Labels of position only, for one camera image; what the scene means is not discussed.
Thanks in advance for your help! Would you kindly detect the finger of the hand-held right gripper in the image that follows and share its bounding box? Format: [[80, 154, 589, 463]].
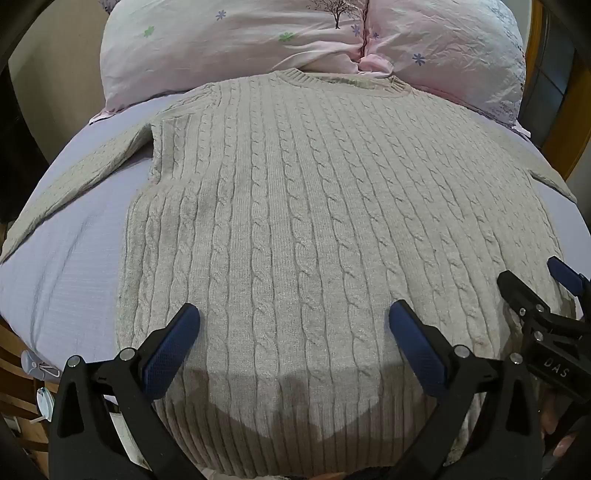
[[496, 270, 546, 326], [547, 256, 591, 297]]

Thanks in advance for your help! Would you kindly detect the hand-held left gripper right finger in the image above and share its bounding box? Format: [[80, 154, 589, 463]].
[[388, 299, 544, 480]]

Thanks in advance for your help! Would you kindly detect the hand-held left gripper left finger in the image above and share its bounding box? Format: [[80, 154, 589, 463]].
[[48, 303, 205, 480]]

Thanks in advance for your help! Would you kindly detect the grey cable-knit sweater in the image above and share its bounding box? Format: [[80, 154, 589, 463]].
[[0, 68, 579, 478]]

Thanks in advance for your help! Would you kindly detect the person's right hand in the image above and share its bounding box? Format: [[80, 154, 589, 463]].
[[539, 392, 583, 459]]

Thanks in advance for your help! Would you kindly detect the lavender bed sheet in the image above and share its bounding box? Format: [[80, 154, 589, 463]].
[[0, 90, 591, 370]]

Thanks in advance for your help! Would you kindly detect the white plastic clip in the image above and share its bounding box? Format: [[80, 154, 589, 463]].
[[21, 351, 63, 380]]

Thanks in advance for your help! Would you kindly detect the white round object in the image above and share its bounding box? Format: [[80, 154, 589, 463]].
[[36, 388, 57, 423]]

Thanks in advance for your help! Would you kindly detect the wooden slatted furniture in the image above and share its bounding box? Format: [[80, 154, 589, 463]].
[[0, 318, 54, 464]]

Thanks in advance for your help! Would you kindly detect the pink floral pillow left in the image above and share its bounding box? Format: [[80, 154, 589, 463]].
[[90, 0, 533, 138]]

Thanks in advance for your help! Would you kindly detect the wooden bed frame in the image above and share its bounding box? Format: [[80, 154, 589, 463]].
[[526, 0, 591, 182]]

